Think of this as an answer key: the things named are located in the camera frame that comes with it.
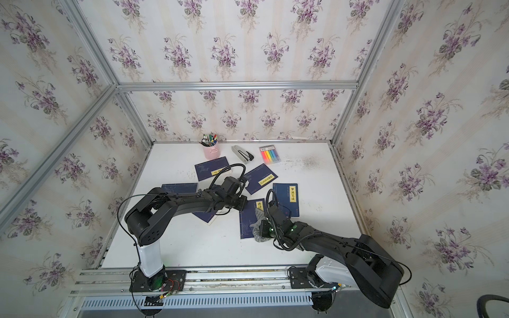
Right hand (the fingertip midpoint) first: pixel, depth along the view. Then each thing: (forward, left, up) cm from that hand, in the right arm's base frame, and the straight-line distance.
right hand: (261, 228), depth 85 cm
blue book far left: (+20, +42, 0) cm, 46 cm away
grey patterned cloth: (-1, +2, +1) cm, 3 cm away
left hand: (+13, +7, -2) cm, 15 cm away
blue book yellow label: (+5, +6, 0) cm, 8 cm away
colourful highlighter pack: (+45, -5, -2) cm, 45 cm away
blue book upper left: (+33, +29, -1) cm, 44 cm away
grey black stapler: (+42, +10, +1) cm, 43 cm away
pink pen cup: (+39, +27, +6) cm, 48 cm away
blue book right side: (+16, -13, -1) cm, 21 cm away
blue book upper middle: (+28, +1, -2) cm, 28 cm away
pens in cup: (+45, +29, +9) cm, 54 cm away
